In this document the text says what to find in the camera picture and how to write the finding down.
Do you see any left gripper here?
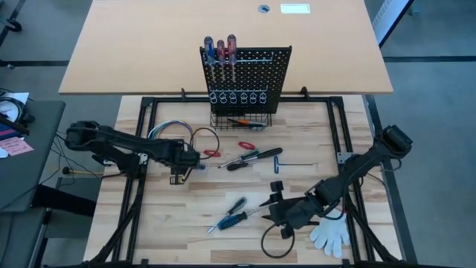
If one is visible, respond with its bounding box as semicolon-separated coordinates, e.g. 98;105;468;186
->
162;138;202;186

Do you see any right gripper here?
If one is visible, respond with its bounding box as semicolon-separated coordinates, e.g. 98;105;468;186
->
258;180;329;240

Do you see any grey black handle nut driver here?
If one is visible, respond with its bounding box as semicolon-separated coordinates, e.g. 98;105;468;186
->
206;196;248;235

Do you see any blue black handle screwdriver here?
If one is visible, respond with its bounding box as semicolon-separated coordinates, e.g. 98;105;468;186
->
217;205;269;232

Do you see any blue T-handle hex key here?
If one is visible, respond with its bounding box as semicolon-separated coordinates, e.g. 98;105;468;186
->
274;155;314;175

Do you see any grey black handle screwdriver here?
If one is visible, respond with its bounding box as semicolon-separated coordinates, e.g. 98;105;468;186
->
218;149;260;170

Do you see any small red clear-handle screwdriver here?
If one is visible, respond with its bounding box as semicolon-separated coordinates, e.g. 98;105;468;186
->
216;39;227;82

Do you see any large red clear-handle screwdriver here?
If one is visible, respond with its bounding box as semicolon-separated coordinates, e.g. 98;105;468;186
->
226;33;238;83

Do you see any white knit work glove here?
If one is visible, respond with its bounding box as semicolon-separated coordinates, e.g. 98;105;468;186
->
309;208;353;260

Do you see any orange black hand tool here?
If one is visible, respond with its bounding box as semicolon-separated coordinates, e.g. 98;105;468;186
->
227;117;267;127

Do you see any yellow rod with black knob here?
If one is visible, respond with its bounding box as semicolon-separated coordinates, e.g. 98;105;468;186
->
61;166;105;176

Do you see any tan wooden desk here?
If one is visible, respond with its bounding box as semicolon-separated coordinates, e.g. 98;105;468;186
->
58;0;394;96

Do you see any black metal pegboard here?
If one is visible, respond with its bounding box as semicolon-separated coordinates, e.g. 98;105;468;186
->
199;45;293;115

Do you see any dark grey side table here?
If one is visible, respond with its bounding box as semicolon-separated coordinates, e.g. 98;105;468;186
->
0;99;67;214

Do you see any pink paper note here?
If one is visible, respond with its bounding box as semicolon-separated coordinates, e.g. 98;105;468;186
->
0;135;35;157

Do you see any white paper sheet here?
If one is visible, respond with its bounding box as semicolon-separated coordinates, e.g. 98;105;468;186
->
0;92;30;124

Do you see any white desk panel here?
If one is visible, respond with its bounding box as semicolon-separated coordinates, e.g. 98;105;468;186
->
280;3;312;15

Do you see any black caster wheel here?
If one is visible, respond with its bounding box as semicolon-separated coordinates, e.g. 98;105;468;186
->
5;18;23;33

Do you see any white perforated panel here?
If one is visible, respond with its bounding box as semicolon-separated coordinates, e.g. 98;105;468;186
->
371;0;416;48

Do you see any multicolour ribbon cable bundle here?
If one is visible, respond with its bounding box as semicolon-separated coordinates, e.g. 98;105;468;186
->
147;119;196;150

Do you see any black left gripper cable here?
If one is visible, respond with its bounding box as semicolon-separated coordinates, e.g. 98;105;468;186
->
189;127;221;161

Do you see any black wire basket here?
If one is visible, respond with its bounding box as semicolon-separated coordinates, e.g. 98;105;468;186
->
210;110;272;132

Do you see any black aluminium table frame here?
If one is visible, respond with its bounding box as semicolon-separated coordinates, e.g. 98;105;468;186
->
83;86;419;268

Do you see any silver ring holder rail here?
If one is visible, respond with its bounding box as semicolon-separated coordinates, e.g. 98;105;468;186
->
208;85;269;105

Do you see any silver hook rail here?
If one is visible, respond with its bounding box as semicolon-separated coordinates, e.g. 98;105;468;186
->
202;51;275;65

